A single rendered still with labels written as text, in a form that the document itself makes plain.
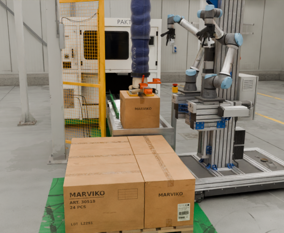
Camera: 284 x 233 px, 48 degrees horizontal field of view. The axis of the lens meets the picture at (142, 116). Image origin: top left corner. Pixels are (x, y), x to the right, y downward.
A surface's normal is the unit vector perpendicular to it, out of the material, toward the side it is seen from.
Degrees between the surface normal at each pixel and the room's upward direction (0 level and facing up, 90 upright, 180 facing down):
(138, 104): 90
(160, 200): 90
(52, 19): 90
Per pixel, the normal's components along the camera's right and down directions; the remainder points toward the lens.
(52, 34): 0.16, 0.22
